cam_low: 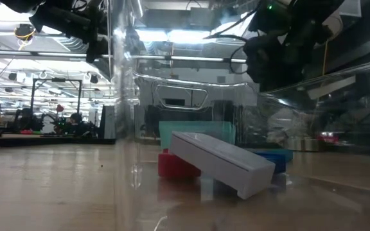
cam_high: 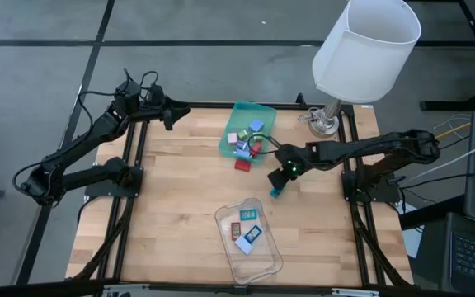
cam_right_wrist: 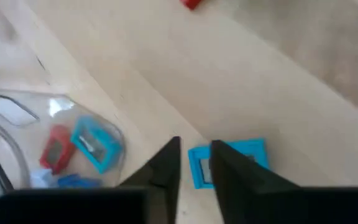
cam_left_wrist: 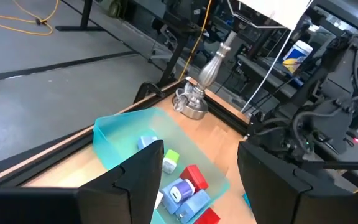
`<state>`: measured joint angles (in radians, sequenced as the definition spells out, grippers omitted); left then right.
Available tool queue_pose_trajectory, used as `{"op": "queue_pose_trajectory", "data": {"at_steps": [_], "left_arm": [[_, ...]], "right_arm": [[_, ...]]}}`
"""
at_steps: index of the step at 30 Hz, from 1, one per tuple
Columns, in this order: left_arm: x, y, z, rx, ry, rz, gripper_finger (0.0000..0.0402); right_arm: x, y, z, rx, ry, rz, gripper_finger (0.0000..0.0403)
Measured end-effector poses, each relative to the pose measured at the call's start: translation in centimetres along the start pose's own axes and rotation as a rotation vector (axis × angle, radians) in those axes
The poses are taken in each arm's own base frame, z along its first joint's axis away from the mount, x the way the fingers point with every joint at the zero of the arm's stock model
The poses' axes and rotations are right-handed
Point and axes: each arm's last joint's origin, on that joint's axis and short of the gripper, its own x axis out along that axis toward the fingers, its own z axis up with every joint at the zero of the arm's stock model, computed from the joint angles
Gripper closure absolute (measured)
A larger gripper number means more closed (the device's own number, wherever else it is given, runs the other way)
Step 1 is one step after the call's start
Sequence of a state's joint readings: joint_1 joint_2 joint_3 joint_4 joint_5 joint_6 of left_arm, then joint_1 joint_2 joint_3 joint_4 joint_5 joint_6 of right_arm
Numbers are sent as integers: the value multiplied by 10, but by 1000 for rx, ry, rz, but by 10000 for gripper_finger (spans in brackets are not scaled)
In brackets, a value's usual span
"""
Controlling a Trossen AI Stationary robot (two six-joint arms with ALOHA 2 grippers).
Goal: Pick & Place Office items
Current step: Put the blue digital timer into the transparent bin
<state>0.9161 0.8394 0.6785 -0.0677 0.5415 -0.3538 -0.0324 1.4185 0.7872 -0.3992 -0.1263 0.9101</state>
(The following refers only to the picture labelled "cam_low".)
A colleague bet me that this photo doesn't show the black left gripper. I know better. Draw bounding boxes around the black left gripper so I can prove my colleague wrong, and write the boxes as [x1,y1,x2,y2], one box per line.
[30,2,109,64]

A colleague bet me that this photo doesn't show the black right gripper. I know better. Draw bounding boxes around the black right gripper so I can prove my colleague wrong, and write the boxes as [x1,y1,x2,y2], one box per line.
[242,0,344,93]

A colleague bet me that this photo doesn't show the clear plastic bin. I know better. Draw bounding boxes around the clear plastic bin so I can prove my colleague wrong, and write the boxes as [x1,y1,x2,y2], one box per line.
[109,0,370,231]

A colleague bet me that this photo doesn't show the blue digital clock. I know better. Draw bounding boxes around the blue digital clock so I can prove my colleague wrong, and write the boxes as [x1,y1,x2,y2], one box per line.
[254,151,288,175]

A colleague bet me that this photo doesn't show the white rectangular box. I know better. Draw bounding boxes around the white rectangular box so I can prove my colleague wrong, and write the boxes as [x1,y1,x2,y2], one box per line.
[168,130,276,200]

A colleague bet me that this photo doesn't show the red cube clock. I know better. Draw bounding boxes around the red cube clock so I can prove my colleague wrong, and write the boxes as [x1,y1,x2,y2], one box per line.
[157,148,202,179]

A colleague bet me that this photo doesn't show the horizontal light bar beam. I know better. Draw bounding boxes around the horizontal light bar beam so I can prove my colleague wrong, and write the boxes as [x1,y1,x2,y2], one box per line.
[0,49,247,64]

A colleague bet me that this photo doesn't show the grey partition panel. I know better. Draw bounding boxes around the grey partition panel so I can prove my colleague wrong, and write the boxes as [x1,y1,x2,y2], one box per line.
[99,105,117,140]

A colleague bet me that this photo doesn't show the metal cans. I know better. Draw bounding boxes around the metal cans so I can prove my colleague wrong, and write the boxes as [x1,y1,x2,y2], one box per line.
[286,135,318,152]

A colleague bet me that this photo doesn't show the person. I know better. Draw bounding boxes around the person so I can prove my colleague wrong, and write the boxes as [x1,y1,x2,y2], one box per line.
[13,108,42,132]
[67,112,84,135]

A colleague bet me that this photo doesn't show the teal translucent plastic bin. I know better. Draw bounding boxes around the teal translucent plastic bin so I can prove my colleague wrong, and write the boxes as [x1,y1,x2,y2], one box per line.
[158,120,237,150]

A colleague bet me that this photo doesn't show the black gantry frame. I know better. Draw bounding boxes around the black gantry frame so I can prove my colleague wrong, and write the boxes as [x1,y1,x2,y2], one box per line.
[30,77,83,130]

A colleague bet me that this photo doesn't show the black hanging device yellow cable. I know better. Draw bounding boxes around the black hanging device yellow cable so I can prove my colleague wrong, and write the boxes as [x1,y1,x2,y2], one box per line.
[13,23,37,51]

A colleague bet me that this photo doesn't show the black table edge rail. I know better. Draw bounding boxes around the black table edge rail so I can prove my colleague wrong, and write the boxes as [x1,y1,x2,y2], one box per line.
[0,132,118,150]

